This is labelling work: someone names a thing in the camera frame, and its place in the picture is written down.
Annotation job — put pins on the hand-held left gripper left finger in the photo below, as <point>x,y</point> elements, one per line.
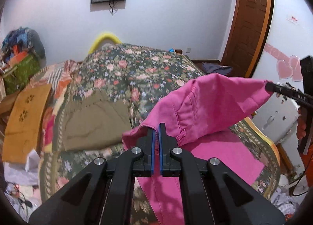
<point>152,156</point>

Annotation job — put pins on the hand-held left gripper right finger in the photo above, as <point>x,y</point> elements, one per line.
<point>160,156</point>

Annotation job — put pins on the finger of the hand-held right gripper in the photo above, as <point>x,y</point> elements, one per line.
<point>278,90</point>

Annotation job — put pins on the pink pants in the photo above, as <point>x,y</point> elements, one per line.
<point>207,107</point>

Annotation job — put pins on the person's right forearm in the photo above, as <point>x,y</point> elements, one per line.
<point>308,163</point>

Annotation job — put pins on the person's right hand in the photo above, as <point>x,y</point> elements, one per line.
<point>302,124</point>

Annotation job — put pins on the white cabinet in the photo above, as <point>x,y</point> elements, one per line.
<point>276,117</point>

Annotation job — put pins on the red white sticker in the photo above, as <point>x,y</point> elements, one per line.
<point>292,18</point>

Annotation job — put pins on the olive folded garment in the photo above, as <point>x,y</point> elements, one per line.
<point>97,122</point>

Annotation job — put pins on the grey backpack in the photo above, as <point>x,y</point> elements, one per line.
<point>215,68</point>

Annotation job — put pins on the brown wooden door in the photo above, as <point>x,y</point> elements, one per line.
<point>249,24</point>

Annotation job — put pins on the floral blanket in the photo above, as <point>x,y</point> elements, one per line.
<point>137,68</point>

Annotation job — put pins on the striped patchwork sheet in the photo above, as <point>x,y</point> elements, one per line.
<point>61,75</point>

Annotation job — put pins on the yellow foam bed padding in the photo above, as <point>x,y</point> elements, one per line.
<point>105,36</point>

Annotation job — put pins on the wooden board with flower cutouts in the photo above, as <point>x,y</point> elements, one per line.
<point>24,122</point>

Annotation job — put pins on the wooden stool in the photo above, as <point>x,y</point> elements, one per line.
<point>8,104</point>

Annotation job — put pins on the green storage box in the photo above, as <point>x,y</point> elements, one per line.
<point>22,71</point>

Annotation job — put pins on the pile of clothes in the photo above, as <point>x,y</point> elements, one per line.
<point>24,39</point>

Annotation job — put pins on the white wall socket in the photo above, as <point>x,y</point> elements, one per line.
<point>188,49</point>

